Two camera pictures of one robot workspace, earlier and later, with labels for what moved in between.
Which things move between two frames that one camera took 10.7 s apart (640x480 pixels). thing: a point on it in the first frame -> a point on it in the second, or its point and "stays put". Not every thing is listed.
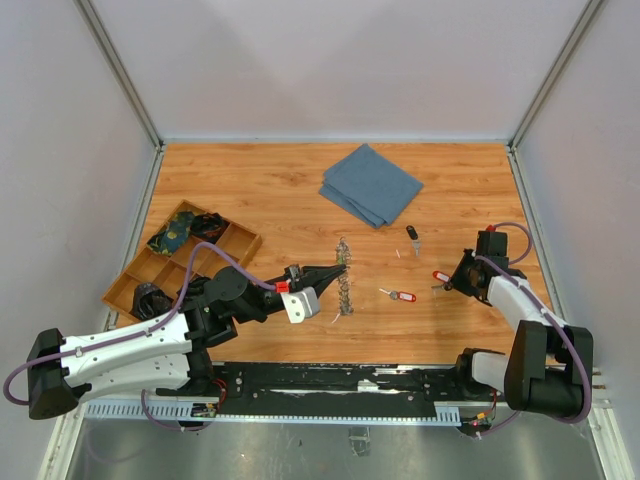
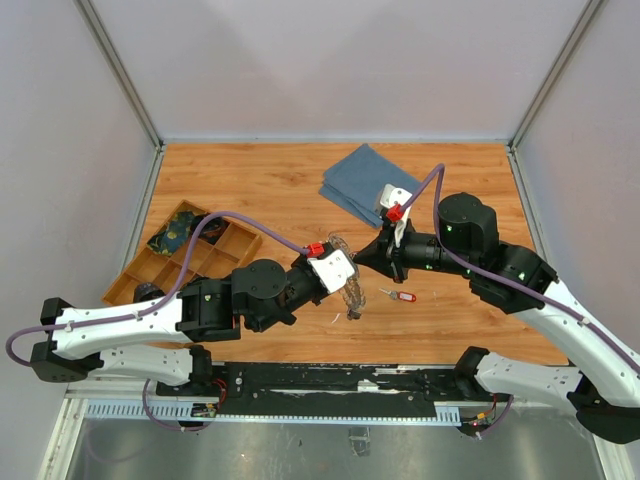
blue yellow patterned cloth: [169, 240] stays put
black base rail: [341, 389] stays put
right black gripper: [458, 282] -> [383, 255]
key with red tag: [396, 294] stays put
